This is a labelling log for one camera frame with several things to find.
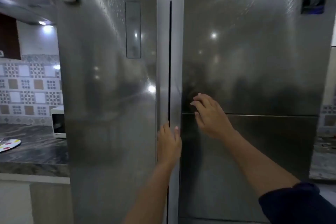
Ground steel range hood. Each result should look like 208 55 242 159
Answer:
0 0 57 25

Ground person's left forearm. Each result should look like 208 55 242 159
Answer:
122 162 179 224

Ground refrigerator door with display panel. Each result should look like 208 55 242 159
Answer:
54 0 170 224

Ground colourful dotted plate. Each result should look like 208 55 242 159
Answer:
0 139 21 153

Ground white microwave door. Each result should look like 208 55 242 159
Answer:
52 113 66 135

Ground person's right hand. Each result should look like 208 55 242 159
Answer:
190 93 236 142

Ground beige kitchen base cabinets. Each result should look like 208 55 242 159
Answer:
0 174 74 224

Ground person's left hand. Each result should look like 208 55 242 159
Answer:
157 121 182 166

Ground white microwave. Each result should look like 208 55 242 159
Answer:
50 105 67 139

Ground dark blue sleeve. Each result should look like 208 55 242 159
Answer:
258 182 336 224

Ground stainless steel double-door fridge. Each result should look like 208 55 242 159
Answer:
54 0 336 224

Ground dark square sticker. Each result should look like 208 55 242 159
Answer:
301 0 327 15

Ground dark brown wall cabinet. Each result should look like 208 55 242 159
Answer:
0 12 21 60

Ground beige panel with niche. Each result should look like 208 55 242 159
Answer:
322 47 336 106

